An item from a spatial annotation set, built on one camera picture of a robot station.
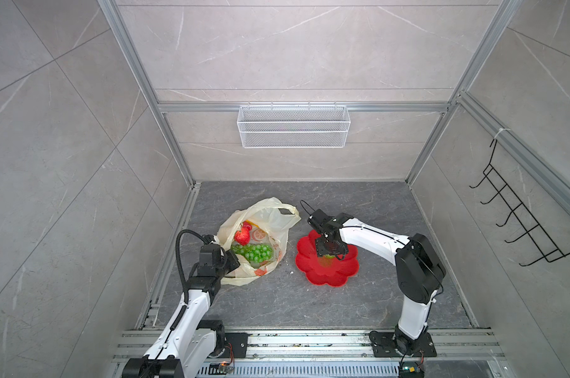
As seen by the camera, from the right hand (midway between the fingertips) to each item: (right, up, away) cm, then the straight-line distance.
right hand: (327, 248), depth 91 cm
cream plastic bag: (-23, +11, +2) cm, 26 cm away
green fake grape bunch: (-29, -2, -1) cm, 29 cm away
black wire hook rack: (+53, +8, -29) cm, 61 cm away
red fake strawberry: (-34, +5, +2) cm, 34 cm away
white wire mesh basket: (-13, +51, +9) cm, 54 cm away
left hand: (-36, +1, -5) cm, 36 cm away
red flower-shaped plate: (-1, -8, 0) cm, 8 cm away
